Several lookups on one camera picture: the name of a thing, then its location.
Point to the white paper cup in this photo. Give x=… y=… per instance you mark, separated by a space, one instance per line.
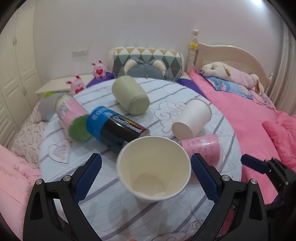
x=153 y=169
x=192 y=119

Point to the pink bunny toy near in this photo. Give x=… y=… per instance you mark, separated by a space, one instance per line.
x=76 y=85

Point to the striped white quilt cover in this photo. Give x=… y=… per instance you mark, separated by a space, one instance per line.
x=113 y=212

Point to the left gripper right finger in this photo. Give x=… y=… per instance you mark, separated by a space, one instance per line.
x=238 y=212

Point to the heart pattern sheet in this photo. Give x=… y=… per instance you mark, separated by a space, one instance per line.
x=27 y=143

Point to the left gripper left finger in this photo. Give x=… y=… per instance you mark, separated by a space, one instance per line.
x=70 y=190

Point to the blue cartoon pillow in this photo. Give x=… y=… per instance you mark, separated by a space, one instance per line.
x=227 y=86

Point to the cream wooden headboard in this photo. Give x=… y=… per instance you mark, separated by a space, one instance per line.
x=231 y=55

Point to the white nightstand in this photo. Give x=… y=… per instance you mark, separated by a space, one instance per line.
x=56 y=85

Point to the pink fleece blanket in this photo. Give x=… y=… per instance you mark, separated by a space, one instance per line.
x=261 y=132

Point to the grey cat plush cushion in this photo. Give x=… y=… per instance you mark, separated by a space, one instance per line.
x=137 y=68

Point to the cream curtain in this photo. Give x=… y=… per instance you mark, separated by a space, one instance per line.
x=282 y=90

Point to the pink green canister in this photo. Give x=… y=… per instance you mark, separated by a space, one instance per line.
x=73 y=117

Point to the light pink quilt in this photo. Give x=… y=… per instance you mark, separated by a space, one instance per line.
x=21 y=208

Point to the pink bunny toy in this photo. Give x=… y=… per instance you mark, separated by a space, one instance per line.
x=99 y=70
x=76 y=85

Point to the pink white plush dog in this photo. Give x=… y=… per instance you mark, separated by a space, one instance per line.
x=226 y=72

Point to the light green cup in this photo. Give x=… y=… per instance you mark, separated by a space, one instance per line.
x=130 y=95

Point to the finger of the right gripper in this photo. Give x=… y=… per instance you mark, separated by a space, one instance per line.
x=255 y=164

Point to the purple blanket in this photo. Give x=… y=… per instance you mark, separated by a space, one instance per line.
x=182 y=81

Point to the triangle pattern pillow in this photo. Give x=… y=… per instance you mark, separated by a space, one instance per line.
x=173 y=60

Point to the wall socket panel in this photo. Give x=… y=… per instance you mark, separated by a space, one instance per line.
x=79 y=53

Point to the pink bunny toy far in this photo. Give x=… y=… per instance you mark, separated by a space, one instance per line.
x=99 y=70

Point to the pink paper cup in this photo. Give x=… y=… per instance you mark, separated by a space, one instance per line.
x=208 y=146

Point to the blue black towel can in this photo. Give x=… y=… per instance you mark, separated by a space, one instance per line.
x=113 y=129

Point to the grey flower cushion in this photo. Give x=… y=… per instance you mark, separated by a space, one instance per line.
x=46 y=107

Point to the cream wardrobe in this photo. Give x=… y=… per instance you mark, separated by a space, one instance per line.
x=19 y=75

